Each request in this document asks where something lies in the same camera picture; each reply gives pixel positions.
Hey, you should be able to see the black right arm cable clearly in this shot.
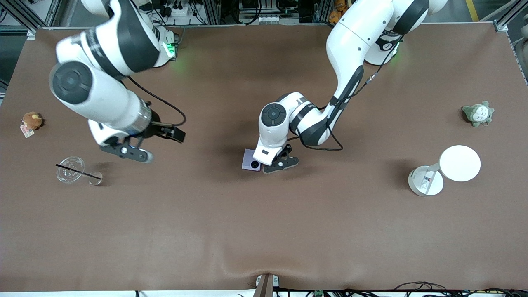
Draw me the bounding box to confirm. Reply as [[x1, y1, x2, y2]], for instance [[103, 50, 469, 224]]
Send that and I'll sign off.
[[123, 75, 187, 127]]

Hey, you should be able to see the black drinking straw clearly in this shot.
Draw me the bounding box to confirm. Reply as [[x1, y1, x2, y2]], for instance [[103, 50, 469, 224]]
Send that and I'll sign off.
[[55, 164, 102, 180]]

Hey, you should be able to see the white power strip with plugs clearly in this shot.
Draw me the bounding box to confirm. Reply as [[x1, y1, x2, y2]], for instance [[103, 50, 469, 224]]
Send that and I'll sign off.
[[161, 0, 194, 17]]

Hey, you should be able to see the brown plush toy with tag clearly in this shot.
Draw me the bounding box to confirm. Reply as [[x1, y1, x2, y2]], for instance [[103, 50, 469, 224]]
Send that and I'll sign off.
[[20, 112, 43, 138]]

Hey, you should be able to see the table edge clamp bracket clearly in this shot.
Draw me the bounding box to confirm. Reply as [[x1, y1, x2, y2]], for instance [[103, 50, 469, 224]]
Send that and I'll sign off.
[[253, 273, 280, 297]]

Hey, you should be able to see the lilac flip phone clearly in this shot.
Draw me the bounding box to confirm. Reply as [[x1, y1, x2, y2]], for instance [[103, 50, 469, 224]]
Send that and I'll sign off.
[[242, 148, 263, 172]]

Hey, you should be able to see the grey-green plush toy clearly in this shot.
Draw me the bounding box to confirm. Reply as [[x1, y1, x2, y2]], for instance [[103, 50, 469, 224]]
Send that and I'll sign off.
[[462, 101, 495, 127]]

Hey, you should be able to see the white socket strip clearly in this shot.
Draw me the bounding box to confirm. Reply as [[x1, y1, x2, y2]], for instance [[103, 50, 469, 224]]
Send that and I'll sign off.
[[252, 14, 286, 24]]

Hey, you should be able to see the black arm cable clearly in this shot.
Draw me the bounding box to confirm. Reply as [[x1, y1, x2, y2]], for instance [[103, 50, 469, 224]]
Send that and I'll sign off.
[[289, 35, 404, 151], [123, 75, 187, 127]]

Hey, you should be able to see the orange plush toy pile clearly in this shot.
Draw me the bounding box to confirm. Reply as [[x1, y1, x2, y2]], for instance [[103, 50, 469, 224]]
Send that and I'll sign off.
[[329, 0, 347, 24]]

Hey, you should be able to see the clear plastic cup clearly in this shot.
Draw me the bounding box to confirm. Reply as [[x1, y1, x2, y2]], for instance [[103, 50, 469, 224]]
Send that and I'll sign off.
[[57, 156, 103, 186]]

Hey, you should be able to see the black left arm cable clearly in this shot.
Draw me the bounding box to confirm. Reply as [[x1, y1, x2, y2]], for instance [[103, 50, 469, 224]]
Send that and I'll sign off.
[[289, 35, 404, 151]]

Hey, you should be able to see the white round desk lamp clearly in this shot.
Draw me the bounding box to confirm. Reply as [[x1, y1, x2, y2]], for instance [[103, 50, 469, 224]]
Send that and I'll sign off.
[[408, 145, 481, 197]]

